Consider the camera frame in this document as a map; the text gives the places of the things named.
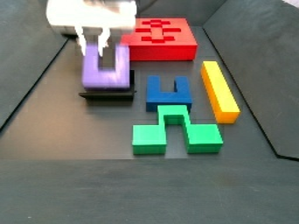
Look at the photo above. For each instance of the yellow long block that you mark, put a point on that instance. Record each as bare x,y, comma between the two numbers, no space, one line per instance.
222,100

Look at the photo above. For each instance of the black angled fixture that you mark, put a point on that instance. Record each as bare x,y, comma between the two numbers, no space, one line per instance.
109,95

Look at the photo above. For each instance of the red board with slots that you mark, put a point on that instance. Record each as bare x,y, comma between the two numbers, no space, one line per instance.
160,39

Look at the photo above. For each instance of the green stepped block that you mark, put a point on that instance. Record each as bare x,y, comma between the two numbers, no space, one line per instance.
202,137

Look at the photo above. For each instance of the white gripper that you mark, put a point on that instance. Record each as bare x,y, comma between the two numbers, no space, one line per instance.
71,15

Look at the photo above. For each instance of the blue U-shaped block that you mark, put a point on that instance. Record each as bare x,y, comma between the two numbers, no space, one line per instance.
156,97

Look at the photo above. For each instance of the purple U-shaped block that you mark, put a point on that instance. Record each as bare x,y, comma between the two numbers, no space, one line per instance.
96,77

